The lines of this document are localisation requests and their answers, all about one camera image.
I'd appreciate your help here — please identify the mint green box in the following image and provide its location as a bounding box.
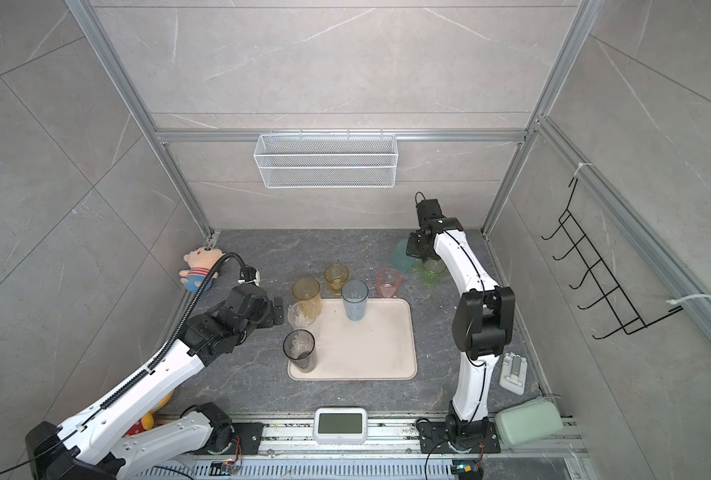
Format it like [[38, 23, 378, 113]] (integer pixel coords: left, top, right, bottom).
[[495, 398, 563, 446]]

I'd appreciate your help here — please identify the blue glass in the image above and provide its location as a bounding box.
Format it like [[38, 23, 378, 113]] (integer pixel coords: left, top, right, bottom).
[[340, 279, 369, 321]]

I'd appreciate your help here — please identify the small white grey holder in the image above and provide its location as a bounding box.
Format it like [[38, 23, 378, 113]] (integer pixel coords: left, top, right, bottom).
[[499, 352, 529, 395]]

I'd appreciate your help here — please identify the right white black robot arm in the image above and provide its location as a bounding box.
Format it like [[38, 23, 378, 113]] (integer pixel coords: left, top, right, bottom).
[[407, 193, 515, 450]]

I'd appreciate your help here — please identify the black wire hook rack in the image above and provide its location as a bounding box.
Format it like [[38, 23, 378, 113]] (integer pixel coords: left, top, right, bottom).
[[541, 178, 683, 341]]

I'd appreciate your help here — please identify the short yellow glass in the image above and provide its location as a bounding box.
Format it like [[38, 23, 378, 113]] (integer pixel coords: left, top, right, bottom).
[[323, 263, 349, 296]]

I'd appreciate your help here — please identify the dark grey smoked glass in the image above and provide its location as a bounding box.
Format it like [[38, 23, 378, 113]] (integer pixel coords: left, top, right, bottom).
[[282, 329, 317, 373]]

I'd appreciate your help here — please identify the white wire mesh basket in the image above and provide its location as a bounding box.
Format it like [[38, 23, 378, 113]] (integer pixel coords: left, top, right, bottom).
[[253, 133, 399, 189]]

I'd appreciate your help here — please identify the pink glass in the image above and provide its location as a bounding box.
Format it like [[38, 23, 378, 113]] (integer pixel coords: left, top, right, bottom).
[[375, 268, 403, 298]]

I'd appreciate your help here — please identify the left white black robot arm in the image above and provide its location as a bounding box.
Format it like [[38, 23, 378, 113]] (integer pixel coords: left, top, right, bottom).
[[25, 283, 285, 479]]

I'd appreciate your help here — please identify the clear transparent glass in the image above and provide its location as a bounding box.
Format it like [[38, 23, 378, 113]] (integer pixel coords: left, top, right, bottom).
[[287, 301, 319, 329]]

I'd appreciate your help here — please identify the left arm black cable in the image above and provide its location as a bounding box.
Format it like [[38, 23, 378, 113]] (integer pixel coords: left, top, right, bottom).
[[96, 252, 248, 409]]

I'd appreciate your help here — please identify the yellow plush toy red dress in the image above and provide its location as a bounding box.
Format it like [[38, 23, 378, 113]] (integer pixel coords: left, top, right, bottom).
[[125, 391, 173, 437]]

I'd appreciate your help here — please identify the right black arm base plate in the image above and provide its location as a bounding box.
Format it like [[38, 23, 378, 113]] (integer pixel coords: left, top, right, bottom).
[[415, 418, 501, 454]]

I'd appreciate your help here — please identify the teal glass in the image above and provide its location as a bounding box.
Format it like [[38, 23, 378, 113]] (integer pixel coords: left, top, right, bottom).
[[391, 238, 417, 275]]

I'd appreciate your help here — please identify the white digital timer display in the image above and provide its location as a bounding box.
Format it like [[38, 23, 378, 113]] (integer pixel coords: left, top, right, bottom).
[[313, 407, 367, 445]]

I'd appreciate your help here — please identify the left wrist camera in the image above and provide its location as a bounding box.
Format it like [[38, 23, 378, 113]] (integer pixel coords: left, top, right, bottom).
[[238, 265, 260, 286]]

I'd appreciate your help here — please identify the short green glass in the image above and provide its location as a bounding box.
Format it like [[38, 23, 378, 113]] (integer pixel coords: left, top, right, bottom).
[[421, 258, 447, 286]]

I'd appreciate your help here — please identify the beige plastic tray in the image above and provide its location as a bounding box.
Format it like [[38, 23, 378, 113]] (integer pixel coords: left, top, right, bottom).
[[287, 298, 417, 381]]

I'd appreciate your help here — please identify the pink bear plush toy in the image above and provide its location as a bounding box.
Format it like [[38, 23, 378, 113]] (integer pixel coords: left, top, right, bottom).
[[179, 247, 223, 293]]

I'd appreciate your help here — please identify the small circuit board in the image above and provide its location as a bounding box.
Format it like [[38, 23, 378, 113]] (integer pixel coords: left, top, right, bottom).
[[209, 460, 242, 476]]

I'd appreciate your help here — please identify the tall amber yellow glass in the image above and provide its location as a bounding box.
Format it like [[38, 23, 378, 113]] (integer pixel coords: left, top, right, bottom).
[[292, 277, 322, 320]]

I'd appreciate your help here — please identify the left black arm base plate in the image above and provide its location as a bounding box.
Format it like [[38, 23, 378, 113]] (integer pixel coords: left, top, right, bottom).
[[206, 422, 264, 456]]

